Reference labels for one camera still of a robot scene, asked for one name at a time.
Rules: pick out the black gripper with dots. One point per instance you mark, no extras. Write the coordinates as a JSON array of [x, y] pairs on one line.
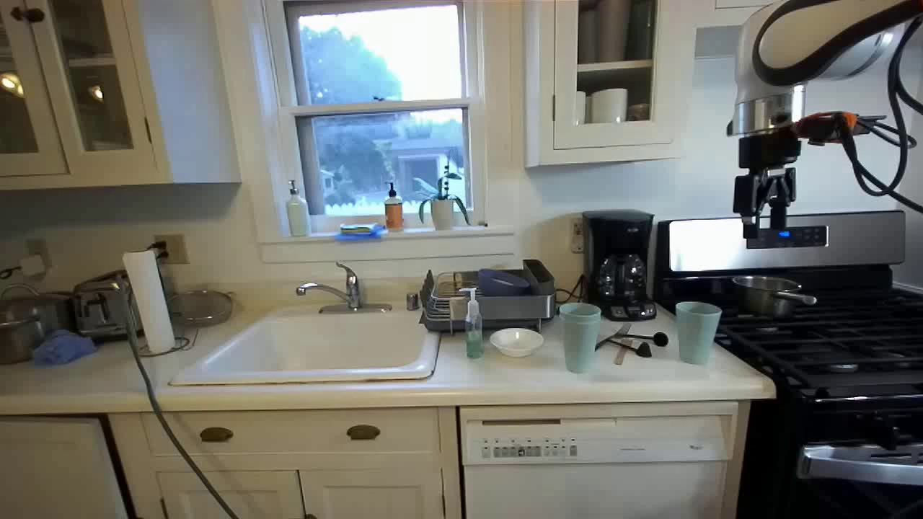
[[766, 161]]

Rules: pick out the teal plastic cup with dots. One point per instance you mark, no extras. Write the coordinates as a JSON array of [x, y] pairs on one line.
[[580, 335], [698, 332]]

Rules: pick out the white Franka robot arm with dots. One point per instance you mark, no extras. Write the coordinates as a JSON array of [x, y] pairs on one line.
[[818, 34]]

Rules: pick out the steel pan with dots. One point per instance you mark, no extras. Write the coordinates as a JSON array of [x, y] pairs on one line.
[[768, 295]]

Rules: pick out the black coffee maker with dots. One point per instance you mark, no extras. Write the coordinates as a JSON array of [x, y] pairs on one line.
[[619, 264]]

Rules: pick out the black steel gas stove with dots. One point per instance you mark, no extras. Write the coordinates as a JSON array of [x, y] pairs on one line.
[[837, 365]]

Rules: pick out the black round spoon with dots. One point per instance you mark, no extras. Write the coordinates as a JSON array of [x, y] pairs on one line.
[[657, 339]]

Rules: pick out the wooden fork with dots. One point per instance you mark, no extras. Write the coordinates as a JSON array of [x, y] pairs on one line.
[[620, 354]]

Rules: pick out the white mug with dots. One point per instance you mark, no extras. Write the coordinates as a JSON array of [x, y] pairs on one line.
[[606, 104]]

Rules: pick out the small white bowl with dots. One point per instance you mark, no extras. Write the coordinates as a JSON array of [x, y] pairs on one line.
[[517, 342]]

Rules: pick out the black dish rack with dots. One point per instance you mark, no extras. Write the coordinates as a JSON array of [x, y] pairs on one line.
[[501, 298]]

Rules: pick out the white dishwasher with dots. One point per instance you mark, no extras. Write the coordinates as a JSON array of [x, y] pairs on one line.
[[600, 462]]

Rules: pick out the green soap dispenser bottle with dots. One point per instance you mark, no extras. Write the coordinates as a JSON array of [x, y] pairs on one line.
[[475, 332]]

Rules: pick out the white plant pot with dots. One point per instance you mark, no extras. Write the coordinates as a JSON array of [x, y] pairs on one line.
[[442, 214]]

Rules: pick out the orange pump bottle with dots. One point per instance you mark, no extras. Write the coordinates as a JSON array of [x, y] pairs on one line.
[[394, 213]]

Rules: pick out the white framed window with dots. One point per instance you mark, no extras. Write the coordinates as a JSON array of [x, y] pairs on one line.
[[380, 112]]

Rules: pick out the blue sponge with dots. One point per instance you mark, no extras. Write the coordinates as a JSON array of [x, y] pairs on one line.
[[358, 233]]

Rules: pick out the chrome faucet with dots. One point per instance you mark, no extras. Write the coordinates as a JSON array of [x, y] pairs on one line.
[[344, 290]]

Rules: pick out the brass drawer pull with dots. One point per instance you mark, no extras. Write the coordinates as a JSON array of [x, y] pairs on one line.
[[217, 433], [365, 433]]

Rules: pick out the white kitchen sink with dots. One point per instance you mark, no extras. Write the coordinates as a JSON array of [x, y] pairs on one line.
[[319, 347]]

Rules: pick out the white pump bottle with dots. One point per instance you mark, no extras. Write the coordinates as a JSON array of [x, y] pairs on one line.
[[299, 214]]

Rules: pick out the white base cabinet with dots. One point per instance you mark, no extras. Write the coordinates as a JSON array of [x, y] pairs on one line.
[[289, 471]]

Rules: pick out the glass lid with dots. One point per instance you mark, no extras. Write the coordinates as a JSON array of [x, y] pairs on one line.
[[204, 308]]

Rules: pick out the white paper towel roll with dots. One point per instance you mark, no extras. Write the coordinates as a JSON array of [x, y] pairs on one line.
[[147, 300]]

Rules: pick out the silver toaster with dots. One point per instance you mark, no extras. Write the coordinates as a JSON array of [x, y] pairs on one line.
[[101, 308]]

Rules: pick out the blue cloth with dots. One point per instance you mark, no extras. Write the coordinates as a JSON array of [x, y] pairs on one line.
[[62, 347]]

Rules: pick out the steel pot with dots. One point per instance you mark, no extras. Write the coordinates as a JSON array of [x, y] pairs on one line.
[[28, 328]]

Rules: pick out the white narrow wall cabinet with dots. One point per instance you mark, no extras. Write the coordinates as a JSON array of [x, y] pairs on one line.
[[563, 133]]

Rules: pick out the wall power outlet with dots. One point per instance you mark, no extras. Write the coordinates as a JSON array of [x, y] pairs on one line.
[[175, 249]]

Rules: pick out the white glass door wall cabinet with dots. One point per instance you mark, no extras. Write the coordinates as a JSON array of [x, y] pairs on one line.
[[87, 87]]

